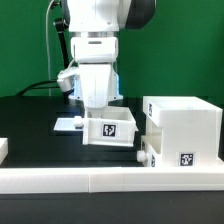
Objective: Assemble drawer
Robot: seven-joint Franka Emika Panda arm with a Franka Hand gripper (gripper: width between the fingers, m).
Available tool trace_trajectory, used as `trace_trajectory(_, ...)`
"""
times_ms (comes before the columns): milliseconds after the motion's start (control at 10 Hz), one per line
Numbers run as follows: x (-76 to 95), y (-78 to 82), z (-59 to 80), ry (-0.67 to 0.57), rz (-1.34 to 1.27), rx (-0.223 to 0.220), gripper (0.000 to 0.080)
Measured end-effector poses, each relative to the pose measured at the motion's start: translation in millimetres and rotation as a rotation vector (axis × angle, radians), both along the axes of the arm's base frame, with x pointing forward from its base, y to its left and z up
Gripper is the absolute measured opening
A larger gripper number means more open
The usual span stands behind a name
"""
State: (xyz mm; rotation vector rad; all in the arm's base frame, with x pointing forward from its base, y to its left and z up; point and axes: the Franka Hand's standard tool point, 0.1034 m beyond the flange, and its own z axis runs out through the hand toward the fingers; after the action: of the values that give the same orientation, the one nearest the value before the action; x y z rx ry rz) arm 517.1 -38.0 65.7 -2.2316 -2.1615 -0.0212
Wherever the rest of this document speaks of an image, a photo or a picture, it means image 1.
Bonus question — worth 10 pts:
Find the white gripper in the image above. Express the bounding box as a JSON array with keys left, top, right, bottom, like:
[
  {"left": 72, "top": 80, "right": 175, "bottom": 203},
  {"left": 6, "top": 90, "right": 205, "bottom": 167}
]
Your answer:
[{"left": 78, "top": 64, "right": 112, "bottom": 109}]

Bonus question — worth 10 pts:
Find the white drawer box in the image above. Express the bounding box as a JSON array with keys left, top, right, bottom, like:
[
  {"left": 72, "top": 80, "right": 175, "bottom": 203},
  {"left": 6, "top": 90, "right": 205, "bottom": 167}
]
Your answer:
[
  {"left": 137, "top": 135, "right": 162, "bottom": 168},
  {"left": 74, "top": 106, "right": 138, "bottom": 147}
]

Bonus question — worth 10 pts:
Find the white front drawer box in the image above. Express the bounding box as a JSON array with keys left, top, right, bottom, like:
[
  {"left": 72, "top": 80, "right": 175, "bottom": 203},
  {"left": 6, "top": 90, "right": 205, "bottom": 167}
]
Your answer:
[{"left": 137, "top": 135, "right": 162, "bottom": 168}]

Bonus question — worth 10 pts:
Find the white drawer cabinet frame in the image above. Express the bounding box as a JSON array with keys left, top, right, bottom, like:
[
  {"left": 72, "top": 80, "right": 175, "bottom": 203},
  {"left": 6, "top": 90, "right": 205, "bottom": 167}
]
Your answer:
[{"left": 143, "top": 96, "right": 223, "bottom": 168}]

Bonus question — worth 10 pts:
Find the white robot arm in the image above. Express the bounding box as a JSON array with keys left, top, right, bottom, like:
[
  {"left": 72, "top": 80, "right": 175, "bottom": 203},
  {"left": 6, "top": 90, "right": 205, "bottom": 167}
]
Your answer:
[{"left": 62, "top": 0, "right": 156, "bottom": 110}]

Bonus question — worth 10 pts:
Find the paper marker sheet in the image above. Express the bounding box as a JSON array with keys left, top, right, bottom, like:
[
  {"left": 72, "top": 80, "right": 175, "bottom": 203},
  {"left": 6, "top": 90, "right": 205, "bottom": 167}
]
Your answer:
[{"left": 54, "top": 118, "right": 83, "bottom": 132}]

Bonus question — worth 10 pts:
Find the white left fence block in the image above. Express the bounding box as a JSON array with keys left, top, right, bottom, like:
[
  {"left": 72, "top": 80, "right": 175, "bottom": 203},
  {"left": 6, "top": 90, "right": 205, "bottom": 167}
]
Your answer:
[{"left": 0, "top": 138, "right": 8, "bottom": 165}]

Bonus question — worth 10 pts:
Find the black cable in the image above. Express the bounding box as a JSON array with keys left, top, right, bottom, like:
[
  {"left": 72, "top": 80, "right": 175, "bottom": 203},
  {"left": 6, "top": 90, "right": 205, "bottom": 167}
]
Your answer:
[{"left": 15, "top": 79, "right": 65, "bottom": 98}]

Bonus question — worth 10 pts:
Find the white cable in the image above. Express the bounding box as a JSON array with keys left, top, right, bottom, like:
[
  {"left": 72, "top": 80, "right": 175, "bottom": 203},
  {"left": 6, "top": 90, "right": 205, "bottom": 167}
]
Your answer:
[{"left": 45, "top": 0, "right": 55, "bottom": 97}]

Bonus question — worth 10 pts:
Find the white front fence rail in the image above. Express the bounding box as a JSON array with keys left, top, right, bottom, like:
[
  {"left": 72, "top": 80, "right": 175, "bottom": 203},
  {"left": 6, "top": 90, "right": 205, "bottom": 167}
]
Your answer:
[{"left": 0, "top": 166, "right": 224, "bottom": 194}]

